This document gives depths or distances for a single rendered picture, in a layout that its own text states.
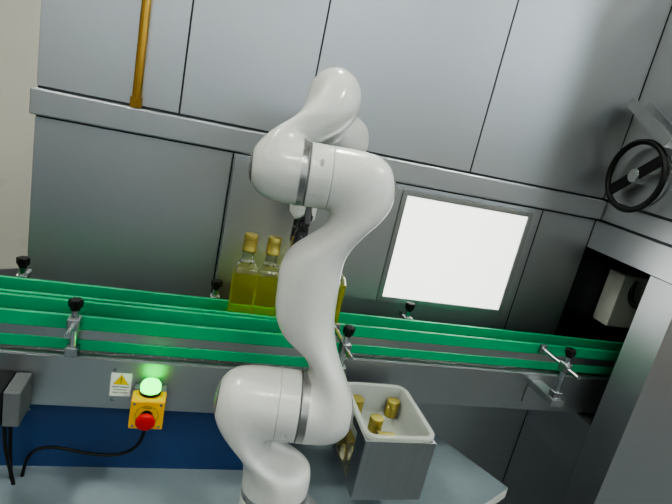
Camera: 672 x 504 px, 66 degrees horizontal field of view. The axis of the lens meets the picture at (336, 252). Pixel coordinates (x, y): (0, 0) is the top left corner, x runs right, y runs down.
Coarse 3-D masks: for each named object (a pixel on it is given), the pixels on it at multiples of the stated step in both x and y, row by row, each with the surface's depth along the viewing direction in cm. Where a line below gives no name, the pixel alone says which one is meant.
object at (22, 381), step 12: (0, 372) 107; (12, 372) 108; (24, 372) 109; (0, 384) 103; (12, 384) 104; (24, 384) 105; (0, 396) 101; (12, 396) 102; (24, 396) 105; (0, 408) 102; (12, 408) 103; (24, 408) 107; (0, 420) 103; (12, 420) 103
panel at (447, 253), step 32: (416, 224) 149; (448, 224) 152; (480, 224) 154; (512, 224) 156; (416, 256) 153; (448, 256) 155; (480, 256) 157; (512, 256) 160; (384, 288) 153; (416, 288) 156; (448, 288) 158; (480, 288) 161
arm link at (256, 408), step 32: (224, 384) 84; (256, 384) 83; (288, 384) 84; (224, 416) 82; (256, 416) 82; (288, 416) 82; (256, 448) 85; (288, 448) 93; (256, 480) 86; (288, 480) 87
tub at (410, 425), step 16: (352, 384) 132; (368, 384) 133; (384, 384) 135; (368, 400) 134; (384, 400) 135; (400, 400) 135; (368, 416) 132; (384, 416) 134; (400, 416) 133; (416, 416) 126; (368, 432) 113; (400, 432) 128; (416, 432) 124; (432, 432) 118
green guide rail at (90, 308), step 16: (0, 304) 113; (16, 304) 113; (32, 304) 114; (48, 304) 115; (64, 304) 116; (96, 304) 117; (112, 304) 118; (144, 320) 121; (160, 320) 122; (176, 320) 123; (192, 320) 124; (208, 320) 124; (224, 320) 125; (240, 320) 126; (256, 320) 127; (272, 320) 128
